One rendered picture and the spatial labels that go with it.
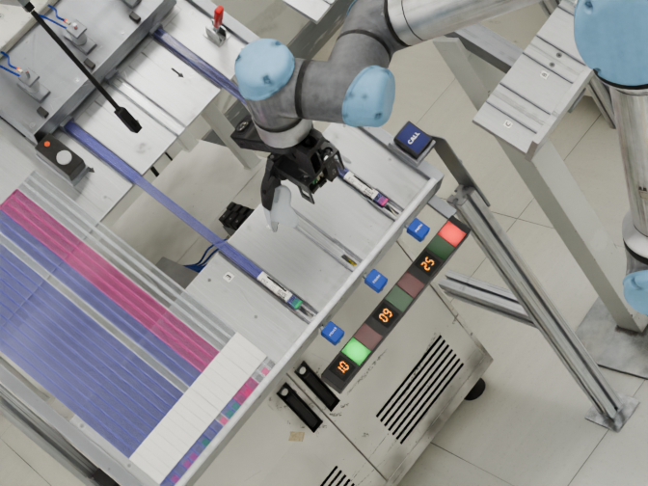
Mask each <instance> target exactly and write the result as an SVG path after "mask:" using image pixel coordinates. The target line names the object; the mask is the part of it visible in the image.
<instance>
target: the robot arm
mask: <svg viewBox="0 0 648 486"><path fill-rule="evenodd" d="M540 1H543V0H354V1H353V3H352V4H351V5H350V7H349V9H348V12H347V14H346V19H345V21H344V23H343V26H342V28H341V30H340V33H339V35H338V37H337V40H336V43H335V45H334V47H333V49H332V52H331V54H330V56H329V59H328V61H317V60H309V59H300V58H294V57H293V55H292V53H291V52H290V51H289V50H288V48H287V47H286V46H285V45H284V44H283V43H281V42H279V41H278V40H273V39H261V40H255V41H253V42H251V43H249V44H248V45H246V46H245V47H244V48H243V49H242V50H241V51H240V52H239V54H238V56H237V58H236V59H235V64H234V72H235V76H236V79H237V82H238V89H239V92H240V93H241V94H242V96H243V97H244V99H245V102H246V104H247V106H248V109H249V111H250V113H251V115H247V116H246V117H245V118H244V119H243V120H241V122H240V123H239V124H238V125H237V126H236V127H235V130H234V131H233V132H232V133H231V135H230V137H231V138H232V139H233V141H234V142H235V143H236V144H237V145H238V146H239V147H240V148H241V149H252V150H258V151H265V152H271V153H270V154H269V155H268V156H267V161H266V166H265V167H266V168H265V174H264V177H263V179H262V182H261V187H260V195H261V204H262V206H263V209H264V214H265V218H266V220H267V223H268V225H269V227H270V229H271V231H273V232H276V231H277V229H278V224H279V223H281V224H284V225H287V226H290V227H293V228H296V227H297V226H298V225H299V218H298V216H297V214H296V213H295V212H294V210H293V209H292V207H291V204H290V202H291V192H290V190H289V188H288V187H287V186H285V185H281V180H287V179H288V180H289V181H290V182H292V183H293V184H295V185H296V186H298V189H299V191H300V194H301V196H302V198H304V199H305V200H307V201H308V202H310V203H312V204H315V202H314V199H313V197H312V194H314V193H315V192H316V191H317V189H318V188H319V187H320V188H321V187H322V186H323V185H324V184H325V183H327V179H328V180H329V181H331V182H333V181H334V179H335V178H336V177H337V176H338V174H339V172H338V167H339V168H341V169H343V170H344V169H345V168H344V165H343V162H345V163H349V164H351V163H352V162H351V160H350V159H348V158H347V157H346V156H344V155H343V154H341V153H340V152H339V150H338V149H337V148H336V147H335V146H334V145H333V143H332V142H330V141H329V140H327V139H326V138H325V137H324V136H323V135H322V132H320V131H318V130H317V129H315V128H313V123H312V121H320V122H334V123H342V124H347V125H348V126H353V127H355V126H371V127H380V126H382V125H384V124H385V123H386V122H387V121H388V120H389V118H390V116H391V113H392V105H393V103H394V95H395V81H394V76H393V74H392V72H391V71H390V70H389V69H388V67H389V64H390V62H391V59H392V55H393V53H394V52H396V51H398V50H401V49H404V48H407V47H409V46H413V45H415V44H418V43H421V42H424V41H429V40H432V39H435V38H437V37H439V36H442V35H445V34H448V33H451V32H454V31H457V30H460V29H462V28H465V27H468V26H471V25H474V24H476V23H479V22H482V21H485V20H487V19H490V18H493V17H496V16H499V15H502V14H507V13H509V12H512V11H515V10H518V9H520V8H523V7H526V6H529V5H532V4H534V3H537V2H540ZM574 38H575V43H576V47H577V50H578V51H579V54H580V56H581V58H582V59H583V61H584V62H585V63H586V65H587V66H588V67H589V68H591V69H592V70H593V73H594V74H595V76H596V77H597V78H598V79H599V80H600V81H601V82H602V83H604V84H605V85H607V86H609V90H610V96H611V102H612V107H613V113H614V118H615V124H616V129H617V135H618V141H619V147H620V152H621V157H622V163H623V169H624V175H625V180H626V185H627V191H628V197H629V203H630V209H629V210H628V212H627V213H626V215H625V217H624V219H623V222H622V235H623V241H624V247H625V252H626V258H627V270H626V277H625V278H624V279H623V285H624V289H623V294H624V297H625V300H626V301H627V303H628V304H629V305H630V306H631V307H632V308H633V309H634V310H636V311H638V312H639V313H642V314H645V315H647V316H648V0H578V1H577V4H576V7H575V13H574ZM337 160H338V161H339V162H338V161H337ZM342 161H343V162H342ZM303 191H305V192H306V193H308V194H309V196H308V195H306V194H304V193H303Z"/></svg>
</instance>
